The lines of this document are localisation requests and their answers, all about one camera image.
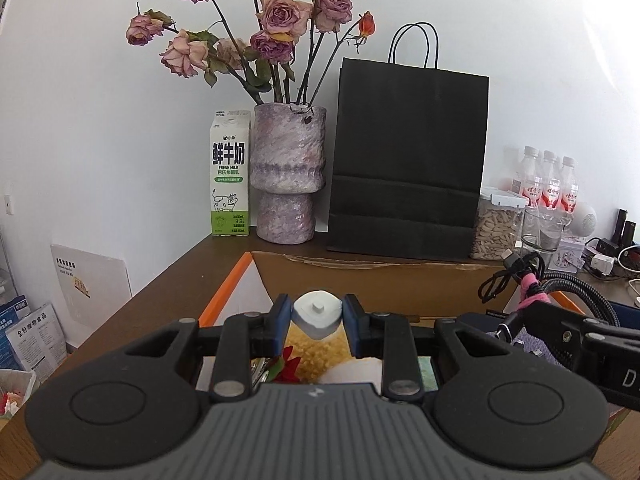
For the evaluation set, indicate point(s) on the white round speaker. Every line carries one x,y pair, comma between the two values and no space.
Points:
585,220

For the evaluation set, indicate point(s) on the clear container of seeds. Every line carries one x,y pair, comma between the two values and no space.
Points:
495,232

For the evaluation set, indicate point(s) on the black paper bag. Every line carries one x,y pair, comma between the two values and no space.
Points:
407,160

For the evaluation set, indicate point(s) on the white wall outlet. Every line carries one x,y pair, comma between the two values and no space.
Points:
8,203

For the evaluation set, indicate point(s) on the clear glass cup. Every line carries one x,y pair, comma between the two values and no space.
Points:
542,232

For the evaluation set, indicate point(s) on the white printed tin box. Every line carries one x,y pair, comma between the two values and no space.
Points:
567,257

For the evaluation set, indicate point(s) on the white knobbed lid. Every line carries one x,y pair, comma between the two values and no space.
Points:
317,315

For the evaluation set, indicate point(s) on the blue and white boxes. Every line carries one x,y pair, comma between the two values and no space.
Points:
30,335

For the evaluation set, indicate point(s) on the red label water bottle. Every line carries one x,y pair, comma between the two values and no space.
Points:
531,180
568,187
550,182

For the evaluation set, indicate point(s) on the red cardboard box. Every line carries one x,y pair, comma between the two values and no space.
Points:
390,285

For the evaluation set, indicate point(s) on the red artificial flower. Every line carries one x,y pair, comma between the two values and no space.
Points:
287,365

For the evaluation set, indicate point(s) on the purple textured vase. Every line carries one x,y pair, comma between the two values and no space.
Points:
287,175

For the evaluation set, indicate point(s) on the black upright adapters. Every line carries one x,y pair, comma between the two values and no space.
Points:
624,230

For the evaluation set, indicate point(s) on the yellow and white plush toy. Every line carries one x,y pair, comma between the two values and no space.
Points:
325,360

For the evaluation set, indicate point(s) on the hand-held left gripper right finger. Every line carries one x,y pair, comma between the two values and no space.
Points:
351,322

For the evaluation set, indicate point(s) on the white plug charger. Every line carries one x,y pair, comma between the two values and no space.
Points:
601,263

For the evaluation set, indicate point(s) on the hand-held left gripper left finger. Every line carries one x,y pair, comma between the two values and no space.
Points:
283,317

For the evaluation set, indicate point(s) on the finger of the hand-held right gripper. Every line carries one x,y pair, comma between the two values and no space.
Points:
555,327

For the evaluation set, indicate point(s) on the dried rose bunch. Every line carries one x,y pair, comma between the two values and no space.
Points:
280,15

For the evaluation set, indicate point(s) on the green and white milk carton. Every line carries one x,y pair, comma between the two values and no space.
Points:
230,175

